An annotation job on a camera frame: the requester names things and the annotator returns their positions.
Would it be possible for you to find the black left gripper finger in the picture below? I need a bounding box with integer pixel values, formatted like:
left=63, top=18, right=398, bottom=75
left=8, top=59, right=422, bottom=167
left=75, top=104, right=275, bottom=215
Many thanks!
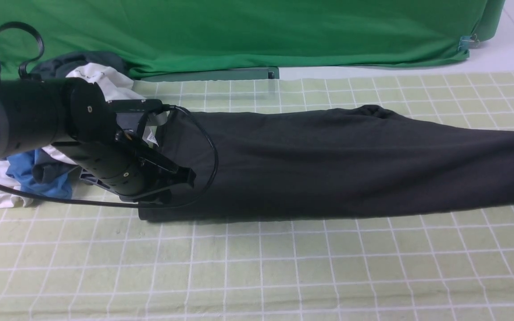
left=137, top=149, right=196, bottom=194

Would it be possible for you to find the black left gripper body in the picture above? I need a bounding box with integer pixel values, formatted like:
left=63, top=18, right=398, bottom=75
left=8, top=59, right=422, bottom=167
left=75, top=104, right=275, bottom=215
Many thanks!
left=54, top=99, right=172, bottom=205

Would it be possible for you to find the dark gray long-sleeved shirt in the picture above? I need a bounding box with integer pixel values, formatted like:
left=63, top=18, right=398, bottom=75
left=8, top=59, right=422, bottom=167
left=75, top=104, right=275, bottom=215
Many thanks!
left=139, top=105, right=514, bottom=222

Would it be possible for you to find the white crumpled shirt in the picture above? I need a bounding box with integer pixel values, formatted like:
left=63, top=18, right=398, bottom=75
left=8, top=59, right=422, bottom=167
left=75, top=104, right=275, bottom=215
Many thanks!
left=66, top=63, right=145, bottom=100

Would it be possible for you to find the blue crumpled garment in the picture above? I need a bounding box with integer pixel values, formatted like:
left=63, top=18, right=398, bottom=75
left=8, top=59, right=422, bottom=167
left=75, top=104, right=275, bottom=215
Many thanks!
left=6, top=146, right=77, bottom=199

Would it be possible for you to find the dark gray crumpled garment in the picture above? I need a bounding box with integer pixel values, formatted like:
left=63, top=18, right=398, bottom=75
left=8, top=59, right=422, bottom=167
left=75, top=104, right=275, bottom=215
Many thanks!
left=30, top=51, right=129, bottom=79

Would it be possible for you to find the white crumpled cloth under pile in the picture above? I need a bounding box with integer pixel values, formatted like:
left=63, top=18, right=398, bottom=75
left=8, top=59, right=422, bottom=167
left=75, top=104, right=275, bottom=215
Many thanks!
left=0, top=158, right=34, bottom=209

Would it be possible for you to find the green backdrop cloth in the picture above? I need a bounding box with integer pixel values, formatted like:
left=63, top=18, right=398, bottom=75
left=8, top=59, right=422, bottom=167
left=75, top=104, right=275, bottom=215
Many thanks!
left=0, top=0, right=505, bottom=78

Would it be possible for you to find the metal binder clip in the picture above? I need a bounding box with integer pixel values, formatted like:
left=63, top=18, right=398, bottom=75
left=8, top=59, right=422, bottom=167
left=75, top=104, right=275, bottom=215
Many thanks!
left=457, top=34, right=480, bottom=51

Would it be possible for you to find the light green checkered mat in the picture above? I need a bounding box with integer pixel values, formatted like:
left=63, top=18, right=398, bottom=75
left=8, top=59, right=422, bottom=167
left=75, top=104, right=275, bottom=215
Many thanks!
left=0, top=72, right=514, bottom=321

